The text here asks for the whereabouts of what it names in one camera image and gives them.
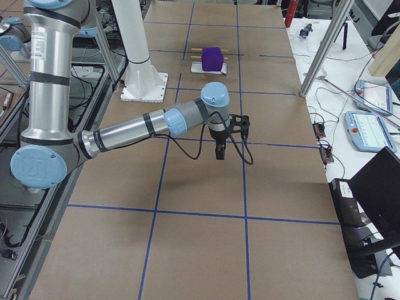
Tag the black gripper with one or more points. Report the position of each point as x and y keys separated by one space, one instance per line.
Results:
x=219 y=136

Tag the purple towel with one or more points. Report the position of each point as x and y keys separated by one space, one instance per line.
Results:
x=212 y=60

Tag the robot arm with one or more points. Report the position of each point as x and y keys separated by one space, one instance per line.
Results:
x=49 y=151

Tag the black usb hub left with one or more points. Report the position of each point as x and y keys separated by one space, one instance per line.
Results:
x=319 y=130

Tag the black usb hub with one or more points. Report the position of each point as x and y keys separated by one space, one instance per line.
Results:
x=319 y=130
x=326 y=154

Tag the black usb hub right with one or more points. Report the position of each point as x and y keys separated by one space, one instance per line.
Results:
x=326 y=154

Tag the lower teach pendant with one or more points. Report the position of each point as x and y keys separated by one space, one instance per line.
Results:
x=368 y=132

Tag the teach pendant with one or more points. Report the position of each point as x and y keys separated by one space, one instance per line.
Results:
x=378 y=97
x=368 y=132

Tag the red cylinder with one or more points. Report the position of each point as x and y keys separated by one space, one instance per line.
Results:
x=291 y=11

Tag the upper teach pendant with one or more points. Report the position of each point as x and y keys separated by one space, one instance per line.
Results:
x=378 y=97

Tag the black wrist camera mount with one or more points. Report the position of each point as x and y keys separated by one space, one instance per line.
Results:
x=239 y=124

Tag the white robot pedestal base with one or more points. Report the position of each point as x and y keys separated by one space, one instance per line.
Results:
x=142 y=81

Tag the grey aluminium frame post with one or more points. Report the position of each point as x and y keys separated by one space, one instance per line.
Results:
x=332 y=31

